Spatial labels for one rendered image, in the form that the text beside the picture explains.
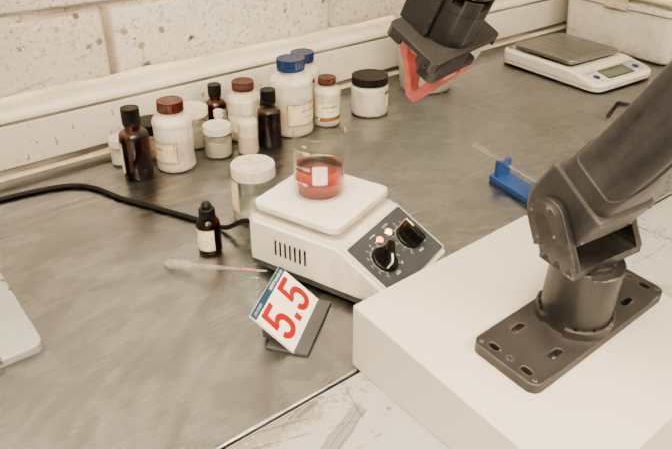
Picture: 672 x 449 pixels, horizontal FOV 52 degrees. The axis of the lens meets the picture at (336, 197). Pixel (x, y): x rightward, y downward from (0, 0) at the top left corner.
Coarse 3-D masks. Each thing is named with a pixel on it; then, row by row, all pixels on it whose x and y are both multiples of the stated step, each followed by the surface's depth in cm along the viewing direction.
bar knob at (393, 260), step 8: (392, 240) 76; (376, 248) 77; (384, 248) 76; (392, 248) 76; (376, 256) 76; (384, 256) 76; (392, 256) 75; (376, 264) 75; (384, 264) 75; (392, 264) 75
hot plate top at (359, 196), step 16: (352, 176) 86; (272, 192) 82; (288, 192) 82; (352, 192) 82; (368, 192) 82; (384, 192) 82; (272, 208) 79; (288, 208) 79; (304, 208) 79; (320, 208) 79; (336, 208) 79; (352, 208) 79; (368, 208) 79; (304, 224) 77; (320, 224) 76; (336, 224) 76
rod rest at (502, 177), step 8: (496, 160) 102; (496, 168) 102; (504, 168) 102; (496, 176) 102; (504, 176) 103; (512, 176) 103; (496, 184) 102; (504, 184) 100; (512, 184) 100; (520, 184) 100; (528, 184) 100; (512, 192) 99; (520, 192) 98; (528, 192) 98; (520, 200) 98
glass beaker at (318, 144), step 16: (304, 128) 81; (320, 128) 81; (336, 128) 80; (304, 144) 76; (320, 144) 76; (336, 144) 77; (304, 160) 77; (320, 160) 77; (336, 160) 78; (304, 176) 78; (320, 176) 78; (336, 176) 79; (304, 192) 79; (320, 192) 79; (336, 192) 80
